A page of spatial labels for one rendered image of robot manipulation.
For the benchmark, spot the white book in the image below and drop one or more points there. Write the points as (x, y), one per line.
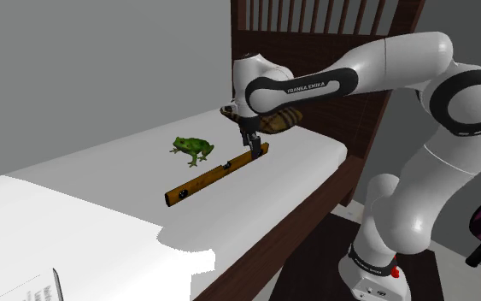
(27, 289)

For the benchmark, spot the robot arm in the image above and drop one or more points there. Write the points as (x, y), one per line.
(406, 200)

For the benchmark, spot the green frog figure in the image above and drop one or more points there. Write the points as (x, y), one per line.
(193, 146)

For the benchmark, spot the brown plaid pillow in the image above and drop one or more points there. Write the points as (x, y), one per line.
(282, 121)

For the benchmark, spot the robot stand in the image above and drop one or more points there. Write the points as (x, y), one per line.
(311, 258)

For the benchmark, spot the wooden spirit level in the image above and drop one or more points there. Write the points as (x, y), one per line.
(206, 177)

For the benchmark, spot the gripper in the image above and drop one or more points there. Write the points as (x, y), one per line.
(247, 124)

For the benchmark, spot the white blanket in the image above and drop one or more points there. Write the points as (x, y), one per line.
(56, 233)

